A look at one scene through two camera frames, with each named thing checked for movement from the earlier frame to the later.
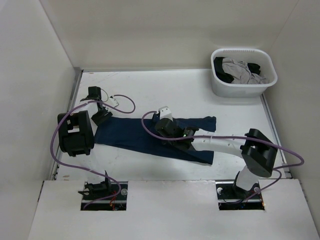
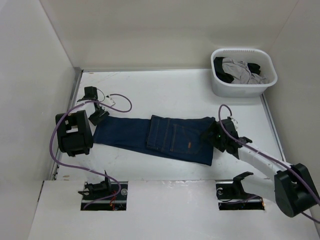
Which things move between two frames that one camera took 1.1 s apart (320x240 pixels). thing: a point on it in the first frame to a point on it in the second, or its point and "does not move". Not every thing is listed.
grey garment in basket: (240, 72) does not move
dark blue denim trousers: (128, 134) does not move
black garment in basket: (224, 76) does not move
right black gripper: (167, 141) to (214, 130)
